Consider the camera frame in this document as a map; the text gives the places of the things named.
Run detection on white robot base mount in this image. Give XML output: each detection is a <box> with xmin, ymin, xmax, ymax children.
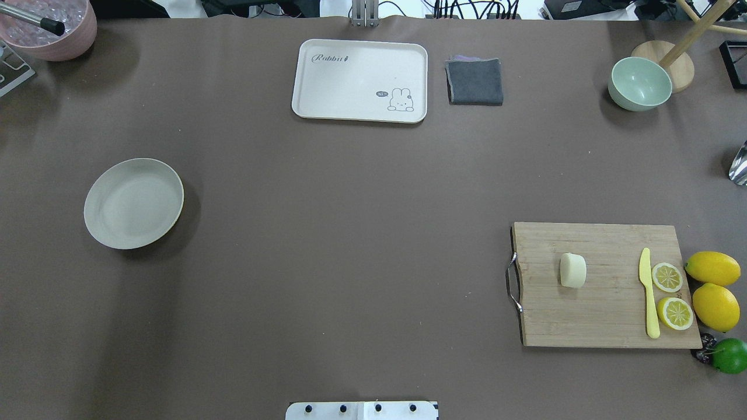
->
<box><xmin>285</xmin><ymin>400</ymin><xmax>439</xmax><ymax>419</ymax></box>

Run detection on whole lemon far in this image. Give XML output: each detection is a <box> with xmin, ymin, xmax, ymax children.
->
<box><xmin>684</xmin><ymin>251</ymin><xmax>741</xmax><ymax>287</ymax></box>

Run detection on silver metal scoop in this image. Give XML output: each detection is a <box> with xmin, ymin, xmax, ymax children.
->
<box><xmin>727</xmin><ymin>141</ymin><xmax>747</xmax><ymax>187</ymax></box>

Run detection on upper lemon half slice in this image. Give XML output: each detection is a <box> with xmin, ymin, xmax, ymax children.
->
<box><xmin>651</xmin><ymin>262</ymin><xmax>686</xmax><ymax>293</ymax></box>

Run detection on yellow plastic knife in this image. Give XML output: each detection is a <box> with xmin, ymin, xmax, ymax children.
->
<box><xmin>638</xmin><ymin>247</ymin><xmax>661</xmax><ymax>340</ymax></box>

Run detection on green lime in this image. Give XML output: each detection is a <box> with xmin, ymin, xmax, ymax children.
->
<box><xmin>712</xmin><ymin>338</ymin><xmax>746</xmax><ymax>375</ymax></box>

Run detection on white cup rack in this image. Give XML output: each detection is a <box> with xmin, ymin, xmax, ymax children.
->
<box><xmin>0</xmin><ymin>40</ymin><xmax>36</xmax><ymax>97</ymax></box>

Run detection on whole lemon near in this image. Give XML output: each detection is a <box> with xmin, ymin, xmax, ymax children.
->
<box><xmin>692</xmin><ymin>283</ymin><xmax>740</xmax><ymax>333</ymax></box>

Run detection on metal scoop black tip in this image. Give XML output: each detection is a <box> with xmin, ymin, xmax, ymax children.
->
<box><xmin>1</xmin><ymin>2</ymin><xmax>66</xmax><ymax>36</ymax></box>

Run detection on grey round plate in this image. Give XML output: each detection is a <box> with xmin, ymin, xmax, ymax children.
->
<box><xmin>83</xmin><ymin>157</ymin><xmax>185</xmax><ymax>250</ymax></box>

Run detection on lower lemon half slice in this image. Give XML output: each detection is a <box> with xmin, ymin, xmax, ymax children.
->
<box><xmin>656</xmin><ymin>297</ymin><xmax>694</xmax><ymax>331</ymax></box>

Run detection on wooden cutting board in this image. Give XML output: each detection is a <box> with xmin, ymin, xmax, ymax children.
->
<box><xmin>506</xmin><ymin>222</ymin><xmax>701</xmax><ymax>349</ymax></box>

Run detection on cream rabbit tray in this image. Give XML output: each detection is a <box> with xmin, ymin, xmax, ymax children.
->
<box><xmin>291</xmin><ymin>39</ymin><xmax>428</xmax><ymax>123</ymax></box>

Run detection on black tray at edge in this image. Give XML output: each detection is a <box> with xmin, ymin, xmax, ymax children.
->
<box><xmin>718</xmin><ymin>40</ymin><xmax>746</xmax><ymax>90</ymax></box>

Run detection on whole lemon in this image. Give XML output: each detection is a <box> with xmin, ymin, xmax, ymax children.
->
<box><xmin>684</xmin><ymin>251</ymin><xmax>741</xmax><ymax>287</ymax></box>
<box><xmin>692</xmin><ymin>283</ymin><xmax>740</xmax><ymax>333</ymax></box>

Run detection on lemon half slice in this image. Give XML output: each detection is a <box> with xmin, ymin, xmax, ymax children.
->
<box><xmin>651</xmin><ymin>262</ymin><xmax>686</xmax><ymax>293</ymax></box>
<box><xmin>656</xmin><ymin>297</ymin><xmax>694</xmax><ymax>331</ymax></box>

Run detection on mint green bowl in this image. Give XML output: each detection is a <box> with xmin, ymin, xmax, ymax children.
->
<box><xmin>608</xmin><ymin>57</ymin><xmax>674</xmax><ymax>111</ymax></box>

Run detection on pink bowl with ice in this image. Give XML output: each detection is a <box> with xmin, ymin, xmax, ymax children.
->
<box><xmin>1</xmin><ymin>1</ymin><xmax>97</xmax><ymax>61</ymax></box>

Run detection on white steamed bun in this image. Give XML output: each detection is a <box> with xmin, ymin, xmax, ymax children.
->
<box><xmin>560</xmin><ymin>253</ymin><xmax>587</xmax><ymax>289</ymax></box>

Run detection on wooden mug tree stand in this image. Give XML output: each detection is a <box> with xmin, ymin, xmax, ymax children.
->
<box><xmin>631</xmin><ymin>1</ymin><xmax>745</xmax><ymax>93</ymax></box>

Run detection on grey folded cloth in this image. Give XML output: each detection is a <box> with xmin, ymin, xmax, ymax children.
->
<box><xmin>445</xmin><ymin>56</ymin><xmax>504</xmax><ymax>106</ymax></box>

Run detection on aluminium frame post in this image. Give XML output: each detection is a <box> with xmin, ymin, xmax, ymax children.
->
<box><xmin>350</xmin><ymin>0</ymin><xmax>380</xmax><ymax>27</ymax></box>

